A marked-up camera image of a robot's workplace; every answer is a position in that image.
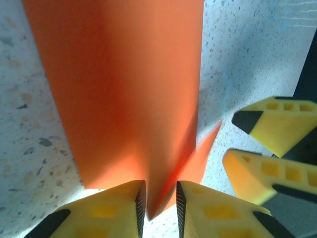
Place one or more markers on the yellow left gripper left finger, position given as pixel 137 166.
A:
pixel 99 213

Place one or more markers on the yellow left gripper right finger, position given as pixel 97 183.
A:
pixel 223 215

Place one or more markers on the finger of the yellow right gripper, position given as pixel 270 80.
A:
pixel 247 178
pixel 277 129

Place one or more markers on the orange paper sheet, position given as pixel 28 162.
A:
pixel 123 74

